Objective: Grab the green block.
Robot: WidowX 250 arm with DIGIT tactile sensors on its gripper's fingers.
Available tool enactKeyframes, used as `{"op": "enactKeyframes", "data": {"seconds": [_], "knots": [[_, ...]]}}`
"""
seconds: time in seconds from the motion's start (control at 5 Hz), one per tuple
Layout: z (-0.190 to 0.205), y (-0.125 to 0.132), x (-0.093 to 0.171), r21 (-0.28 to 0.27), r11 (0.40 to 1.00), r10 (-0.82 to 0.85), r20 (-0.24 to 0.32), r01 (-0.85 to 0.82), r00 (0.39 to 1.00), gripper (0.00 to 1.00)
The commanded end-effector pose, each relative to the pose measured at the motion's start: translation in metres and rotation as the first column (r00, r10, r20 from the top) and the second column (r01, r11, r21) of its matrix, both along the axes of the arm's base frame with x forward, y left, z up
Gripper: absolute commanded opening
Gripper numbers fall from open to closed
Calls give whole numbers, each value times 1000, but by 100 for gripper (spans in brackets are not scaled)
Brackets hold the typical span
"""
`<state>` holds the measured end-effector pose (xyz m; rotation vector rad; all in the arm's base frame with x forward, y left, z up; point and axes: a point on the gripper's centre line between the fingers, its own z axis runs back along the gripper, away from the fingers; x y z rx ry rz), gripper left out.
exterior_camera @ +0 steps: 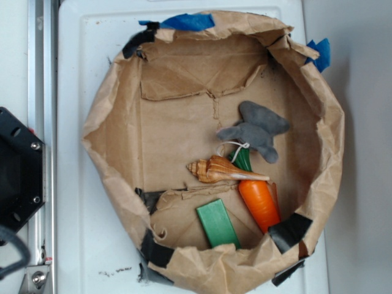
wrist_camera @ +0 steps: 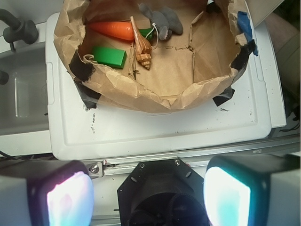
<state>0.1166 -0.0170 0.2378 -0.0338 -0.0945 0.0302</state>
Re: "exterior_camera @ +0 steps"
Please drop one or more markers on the grey plush mouse toy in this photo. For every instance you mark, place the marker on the grey plush mouse toy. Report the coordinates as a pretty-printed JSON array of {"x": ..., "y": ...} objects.
[{"x": 258, "y": 128}]

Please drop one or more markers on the brown paper bag bin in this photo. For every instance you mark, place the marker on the brown paper bag bin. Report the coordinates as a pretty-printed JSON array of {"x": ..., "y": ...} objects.
[{"x": 158, "y": 109}]

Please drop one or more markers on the orange spiral seashell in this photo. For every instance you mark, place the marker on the orange spiral seashell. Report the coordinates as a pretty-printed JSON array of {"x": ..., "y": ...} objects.
[{"x": 218, "y": 168}]

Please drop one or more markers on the orange toy carrot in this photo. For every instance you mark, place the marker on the orange toy carrot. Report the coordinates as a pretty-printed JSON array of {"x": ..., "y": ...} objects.
[{"x": 257, "y": 195}]

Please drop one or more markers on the green rectangular block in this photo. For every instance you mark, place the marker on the green rectangular block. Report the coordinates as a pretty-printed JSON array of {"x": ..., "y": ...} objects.
[{"x": 217, "y": 224}]

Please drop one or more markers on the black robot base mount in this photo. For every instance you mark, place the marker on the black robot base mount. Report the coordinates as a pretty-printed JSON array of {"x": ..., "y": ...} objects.
[{"x": 22, "y": 193}]

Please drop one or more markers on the aluminium frame rail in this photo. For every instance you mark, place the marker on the aluminium frame rail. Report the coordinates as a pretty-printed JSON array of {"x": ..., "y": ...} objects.
[{"x": 42, "y": 118}]

